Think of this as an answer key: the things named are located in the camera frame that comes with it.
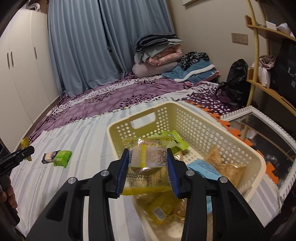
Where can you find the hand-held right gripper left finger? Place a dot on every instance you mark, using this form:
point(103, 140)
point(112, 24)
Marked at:
point(122, 169)

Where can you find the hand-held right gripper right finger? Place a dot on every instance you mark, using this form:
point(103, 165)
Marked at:
point(172, 171)

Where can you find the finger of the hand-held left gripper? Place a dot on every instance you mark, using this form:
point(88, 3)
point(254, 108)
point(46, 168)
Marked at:
point(24, 151)

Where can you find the yellow snack bar packet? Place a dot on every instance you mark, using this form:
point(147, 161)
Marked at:
point(25, 143)

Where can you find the yellow clear cake packet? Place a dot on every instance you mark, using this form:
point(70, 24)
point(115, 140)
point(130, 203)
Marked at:
point(148, 157)

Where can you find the large green snack packet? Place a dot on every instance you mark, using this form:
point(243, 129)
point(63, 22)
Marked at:
point(179, 141)

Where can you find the blue snack packet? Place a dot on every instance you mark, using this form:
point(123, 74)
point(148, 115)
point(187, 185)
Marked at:
point(203, 169)

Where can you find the tan snack packet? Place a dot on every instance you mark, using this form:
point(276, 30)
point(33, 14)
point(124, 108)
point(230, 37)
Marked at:
point(214, 157)
point(231, 172)

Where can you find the cream plastic basket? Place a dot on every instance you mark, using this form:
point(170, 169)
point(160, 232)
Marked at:
point(196, 125)

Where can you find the person's left hand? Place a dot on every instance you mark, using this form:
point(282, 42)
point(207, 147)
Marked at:
point(10, 192)

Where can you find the dark yellow-striped snack packet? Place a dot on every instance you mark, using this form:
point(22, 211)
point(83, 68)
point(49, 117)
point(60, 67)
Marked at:
point(49, 157)

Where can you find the small green snack packet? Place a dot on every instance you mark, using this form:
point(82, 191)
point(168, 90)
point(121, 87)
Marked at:
point(63, 158)

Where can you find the striped bed sheet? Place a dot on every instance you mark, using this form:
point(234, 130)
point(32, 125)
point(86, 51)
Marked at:
point(81, 139)

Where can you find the purple floral bed sheet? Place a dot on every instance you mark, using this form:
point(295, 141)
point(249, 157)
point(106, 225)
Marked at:
point(115, 92)

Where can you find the white wardrobe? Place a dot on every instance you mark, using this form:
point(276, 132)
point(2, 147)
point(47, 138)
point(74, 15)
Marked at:
point(25, 69)

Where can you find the orange foam mat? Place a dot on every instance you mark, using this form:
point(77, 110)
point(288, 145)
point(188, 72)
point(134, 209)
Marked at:
point(269, 166)

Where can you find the white framed mirror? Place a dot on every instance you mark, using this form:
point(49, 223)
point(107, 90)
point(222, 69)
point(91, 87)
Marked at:
point(266, 139)

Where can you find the blue fleece blanket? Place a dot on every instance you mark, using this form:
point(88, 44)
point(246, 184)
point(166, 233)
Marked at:
point(192, 72)

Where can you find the mauve pillow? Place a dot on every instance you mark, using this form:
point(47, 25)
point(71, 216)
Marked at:
point(150, 69)

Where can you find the black handbag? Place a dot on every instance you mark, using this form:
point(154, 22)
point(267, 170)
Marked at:
point(238, 81)

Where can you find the pink folded quilt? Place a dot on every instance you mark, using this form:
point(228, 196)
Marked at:
point(164, 58)

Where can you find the leopard print cloth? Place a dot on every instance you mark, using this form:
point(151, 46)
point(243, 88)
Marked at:
point(193, 59)

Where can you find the grey folded blanket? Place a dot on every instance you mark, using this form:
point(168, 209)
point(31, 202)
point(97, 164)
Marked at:
point(144, 55)

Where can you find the blue curtain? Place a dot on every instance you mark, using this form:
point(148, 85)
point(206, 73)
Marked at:
point(76, 46)
point(134, 23)

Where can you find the white bags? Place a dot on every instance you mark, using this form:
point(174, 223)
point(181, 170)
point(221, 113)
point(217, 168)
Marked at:
point(263, 76)

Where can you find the dark folded blanket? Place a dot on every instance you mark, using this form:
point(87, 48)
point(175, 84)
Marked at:
point(152, 40)

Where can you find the pink cloth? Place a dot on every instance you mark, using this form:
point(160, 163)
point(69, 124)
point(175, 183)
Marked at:
point(267, 61)

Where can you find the white hangers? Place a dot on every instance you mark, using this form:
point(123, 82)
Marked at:
point(35, 6)

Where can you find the black shopping bag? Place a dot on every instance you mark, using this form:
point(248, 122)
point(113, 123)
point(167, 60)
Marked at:
point(286, 69)

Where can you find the wooden shelf rack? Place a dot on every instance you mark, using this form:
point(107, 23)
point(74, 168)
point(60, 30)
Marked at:
point(261, 28)

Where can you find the white box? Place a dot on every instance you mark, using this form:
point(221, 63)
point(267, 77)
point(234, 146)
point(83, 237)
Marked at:
point(270, 24)

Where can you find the white shoe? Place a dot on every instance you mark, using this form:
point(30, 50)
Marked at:
point(285, 27)

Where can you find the beige wall socket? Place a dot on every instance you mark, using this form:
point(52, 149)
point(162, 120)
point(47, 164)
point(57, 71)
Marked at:
point(235, 37)
point(243, 39)

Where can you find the framed wall picture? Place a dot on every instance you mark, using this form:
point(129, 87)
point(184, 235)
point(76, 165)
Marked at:
point(188, 1)

